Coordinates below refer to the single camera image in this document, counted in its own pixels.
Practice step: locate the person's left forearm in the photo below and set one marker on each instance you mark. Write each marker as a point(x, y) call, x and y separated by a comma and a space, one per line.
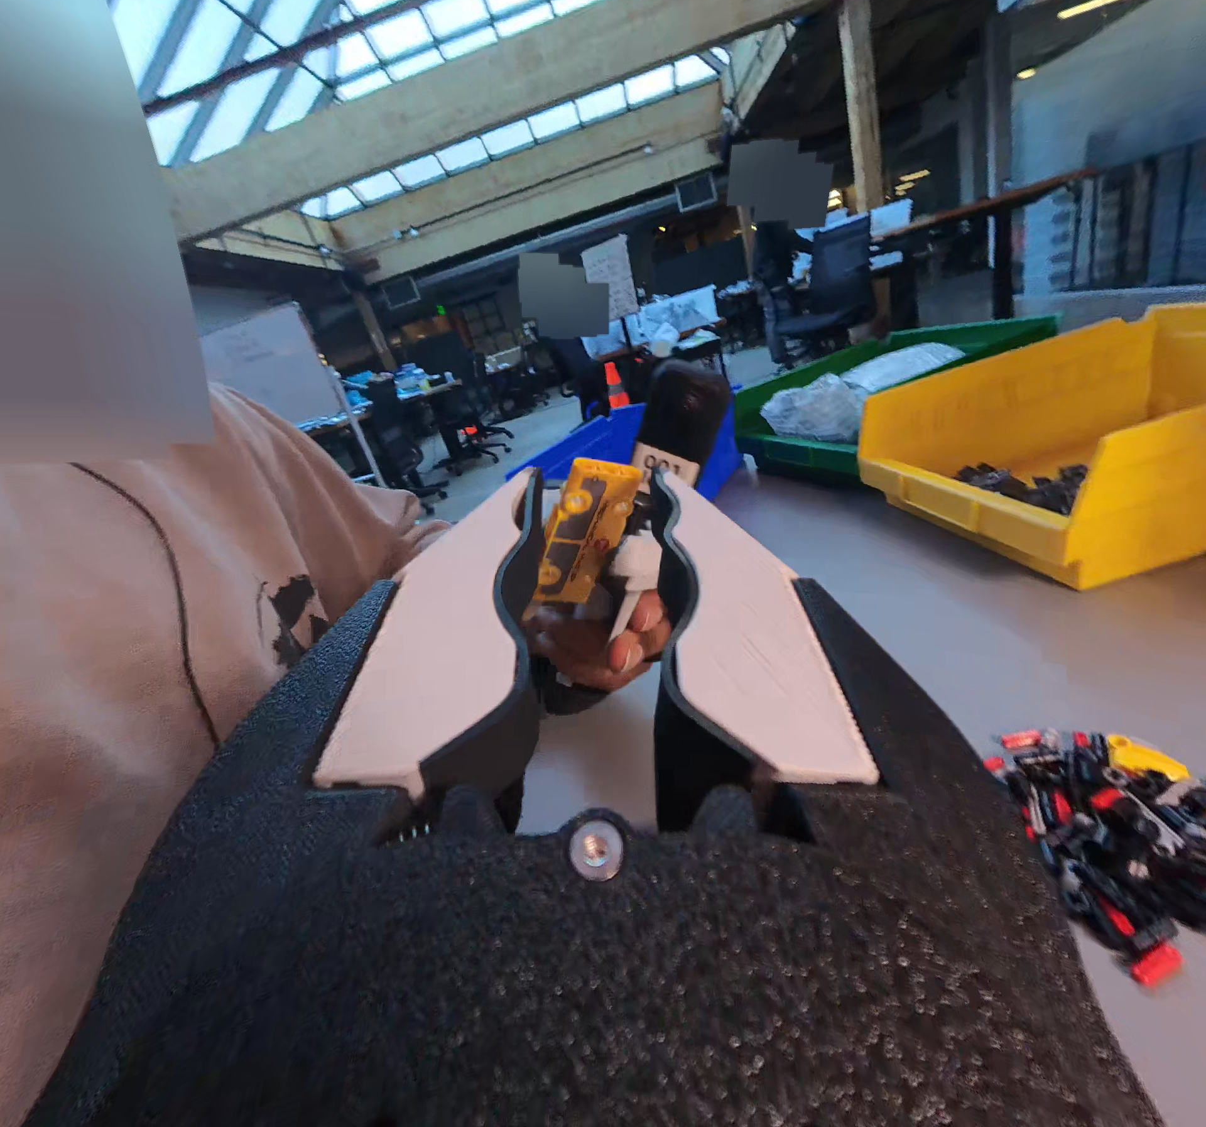
point(419, 542)

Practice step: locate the orange traffic cone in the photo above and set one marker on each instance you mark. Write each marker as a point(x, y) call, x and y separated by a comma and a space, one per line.
point(615, 387)

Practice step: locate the person's grey hoodie torso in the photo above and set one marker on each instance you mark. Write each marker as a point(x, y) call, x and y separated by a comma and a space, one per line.
point(94, 674)

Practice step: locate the white printed wall paper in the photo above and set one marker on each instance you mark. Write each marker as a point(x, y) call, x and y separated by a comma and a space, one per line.
point(611, 275)

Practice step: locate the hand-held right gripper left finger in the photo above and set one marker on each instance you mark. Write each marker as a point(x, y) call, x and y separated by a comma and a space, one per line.
point(425, 674)

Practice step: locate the black metal railing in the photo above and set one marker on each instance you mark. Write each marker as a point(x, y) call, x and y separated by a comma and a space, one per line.
point(1131, 222)

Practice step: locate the grey desk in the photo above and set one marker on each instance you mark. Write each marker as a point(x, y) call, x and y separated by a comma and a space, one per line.
point(943, 627)

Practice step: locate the yellow plastic bin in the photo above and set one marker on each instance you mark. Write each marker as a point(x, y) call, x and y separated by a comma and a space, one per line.
point(943, 439)

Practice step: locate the long yellow perforated beam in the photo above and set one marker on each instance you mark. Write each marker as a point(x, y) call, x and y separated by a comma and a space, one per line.
point(584, 533)

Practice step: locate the dark background table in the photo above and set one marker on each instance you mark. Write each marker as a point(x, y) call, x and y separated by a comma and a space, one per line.
point(990, 204)

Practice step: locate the heap of dark grey plates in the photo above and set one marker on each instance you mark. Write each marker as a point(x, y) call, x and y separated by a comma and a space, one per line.
point(1028, 486)

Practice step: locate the white wall air vent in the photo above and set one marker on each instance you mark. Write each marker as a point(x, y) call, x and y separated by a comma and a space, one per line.
point(696, 192)

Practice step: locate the blue plastic bin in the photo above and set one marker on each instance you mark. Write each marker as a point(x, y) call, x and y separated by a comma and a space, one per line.
point(566, 459)

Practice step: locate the pile of black red pins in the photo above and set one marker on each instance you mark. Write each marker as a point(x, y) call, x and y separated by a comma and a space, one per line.
point(1112, 826)

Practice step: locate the thick wooden post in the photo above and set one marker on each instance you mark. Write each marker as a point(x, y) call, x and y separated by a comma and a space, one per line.
point(859, 110)

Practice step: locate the black mesh office chair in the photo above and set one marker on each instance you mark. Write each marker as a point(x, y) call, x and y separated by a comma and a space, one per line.
point(834, 279)

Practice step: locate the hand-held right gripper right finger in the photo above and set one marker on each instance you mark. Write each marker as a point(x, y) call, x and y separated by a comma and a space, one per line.
point(773, 674)

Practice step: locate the clear plastic bag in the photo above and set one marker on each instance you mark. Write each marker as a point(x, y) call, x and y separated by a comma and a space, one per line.
point(811, 410)

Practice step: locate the green plastic bin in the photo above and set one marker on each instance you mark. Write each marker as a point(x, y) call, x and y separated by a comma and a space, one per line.
point(801, 463)

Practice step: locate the person's left hand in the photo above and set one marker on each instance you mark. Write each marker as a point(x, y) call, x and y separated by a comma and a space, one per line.
point(603, 656)

